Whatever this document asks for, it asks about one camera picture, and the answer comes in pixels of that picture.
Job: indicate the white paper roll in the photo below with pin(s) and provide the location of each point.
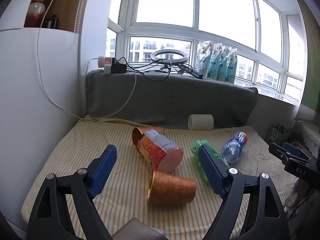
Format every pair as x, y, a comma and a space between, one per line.
200, 122

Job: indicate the yellow striped cloth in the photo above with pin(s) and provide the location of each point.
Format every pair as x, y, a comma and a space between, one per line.
75, 150

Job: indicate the black power adapter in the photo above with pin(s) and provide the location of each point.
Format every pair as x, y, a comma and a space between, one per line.
118, 67

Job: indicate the grey cloth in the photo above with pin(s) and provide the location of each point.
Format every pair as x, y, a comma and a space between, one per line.
140, 230

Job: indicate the blue label water bottle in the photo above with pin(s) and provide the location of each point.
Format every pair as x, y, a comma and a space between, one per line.
233, 147

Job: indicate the red and white vase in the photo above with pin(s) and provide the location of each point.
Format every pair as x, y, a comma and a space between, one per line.
36, 12

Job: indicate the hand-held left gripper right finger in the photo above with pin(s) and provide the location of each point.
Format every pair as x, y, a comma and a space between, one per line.
212, 170

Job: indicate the dark bottle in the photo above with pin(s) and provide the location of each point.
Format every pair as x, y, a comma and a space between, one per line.
51, 22

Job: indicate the white power strip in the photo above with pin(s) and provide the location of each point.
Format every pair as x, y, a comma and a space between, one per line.
106, 63

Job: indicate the orange cup with grey label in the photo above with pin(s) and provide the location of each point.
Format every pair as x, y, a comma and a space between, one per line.
160, 152

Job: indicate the green refill pouch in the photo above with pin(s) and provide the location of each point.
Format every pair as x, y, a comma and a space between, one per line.
203, 60
232, 67
224, 65
215, 62

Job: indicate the green plastic bottle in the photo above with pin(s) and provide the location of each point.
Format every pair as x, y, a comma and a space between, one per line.
196, 155

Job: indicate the grey cushion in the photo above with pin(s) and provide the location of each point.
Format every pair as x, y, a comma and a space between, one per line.
175, 100

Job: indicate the plain orange patterned cup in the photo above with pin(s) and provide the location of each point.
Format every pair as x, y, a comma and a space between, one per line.
172, 187

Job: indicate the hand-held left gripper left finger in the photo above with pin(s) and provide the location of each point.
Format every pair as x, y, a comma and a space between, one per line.
105, 172

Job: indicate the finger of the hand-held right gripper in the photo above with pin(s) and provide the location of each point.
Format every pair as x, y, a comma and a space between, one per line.
296, 151
278, 151

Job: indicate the orange paper cup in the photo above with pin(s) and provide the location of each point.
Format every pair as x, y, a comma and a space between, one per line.
136, 137

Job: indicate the green paper bag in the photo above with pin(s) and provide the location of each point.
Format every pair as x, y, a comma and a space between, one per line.
276, 133

